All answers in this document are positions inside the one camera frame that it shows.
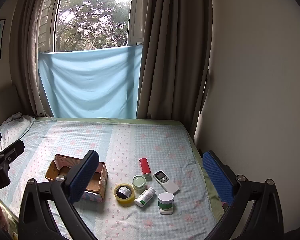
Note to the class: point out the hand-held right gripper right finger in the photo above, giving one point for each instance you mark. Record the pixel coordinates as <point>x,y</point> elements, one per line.
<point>217,177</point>

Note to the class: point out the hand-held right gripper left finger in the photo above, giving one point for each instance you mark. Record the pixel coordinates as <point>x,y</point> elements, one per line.
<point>85,177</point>

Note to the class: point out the cardboard box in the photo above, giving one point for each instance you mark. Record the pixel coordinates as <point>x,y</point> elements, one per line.
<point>52,171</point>

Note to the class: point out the small dark jar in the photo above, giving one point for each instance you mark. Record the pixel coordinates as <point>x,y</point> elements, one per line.
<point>123,192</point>

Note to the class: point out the yellow tape roll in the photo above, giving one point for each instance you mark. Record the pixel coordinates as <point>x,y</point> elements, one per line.
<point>125,201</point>

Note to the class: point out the white remote control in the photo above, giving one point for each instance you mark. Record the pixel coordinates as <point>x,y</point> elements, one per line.
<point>166,182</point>

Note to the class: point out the green lid jar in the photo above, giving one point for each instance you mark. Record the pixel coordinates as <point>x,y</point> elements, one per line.
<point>139,182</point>

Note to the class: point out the white jar green label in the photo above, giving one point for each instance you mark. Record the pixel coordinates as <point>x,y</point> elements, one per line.
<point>165,200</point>

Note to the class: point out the red rectangular box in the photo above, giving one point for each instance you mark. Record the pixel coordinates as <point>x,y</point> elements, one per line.
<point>144,166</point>

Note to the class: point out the white earbuds case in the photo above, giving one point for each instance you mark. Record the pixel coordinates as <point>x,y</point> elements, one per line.
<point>166,212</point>

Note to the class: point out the white pill bottle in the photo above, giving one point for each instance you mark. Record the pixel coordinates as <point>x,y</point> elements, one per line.
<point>145,197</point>

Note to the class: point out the green bed sheet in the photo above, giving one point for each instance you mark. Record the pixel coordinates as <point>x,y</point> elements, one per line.
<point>210,192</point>

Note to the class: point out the checked pillow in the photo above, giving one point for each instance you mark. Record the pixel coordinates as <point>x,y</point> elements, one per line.
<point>7,127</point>

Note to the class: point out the pink object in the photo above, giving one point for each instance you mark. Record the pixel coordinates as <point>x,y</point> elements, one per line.
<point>225,205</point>

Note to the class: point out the yellow patterned cloth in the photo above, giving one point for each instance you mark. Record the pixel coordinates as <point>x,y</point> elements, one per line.
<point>12,230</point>

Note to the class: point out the blue checked floral blanket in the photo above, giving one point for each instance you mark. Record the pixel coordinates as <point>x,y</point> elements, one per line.
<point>130,142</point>

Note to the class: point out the grey curtain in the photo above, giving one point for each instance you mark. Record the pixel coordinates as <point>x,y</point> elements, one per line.
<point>25,55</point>

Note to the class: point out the light blue hanging cloth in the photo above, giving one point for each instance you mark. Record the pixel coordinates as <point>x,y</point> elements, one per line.
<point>90,80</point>

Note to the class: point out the brown curtains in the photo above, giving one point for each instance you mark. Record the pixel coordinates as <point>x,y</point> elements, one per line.
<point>170,55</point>

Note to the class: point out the window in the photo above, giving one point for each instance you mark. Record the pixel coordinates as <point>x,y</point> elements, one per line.
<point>95,15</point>

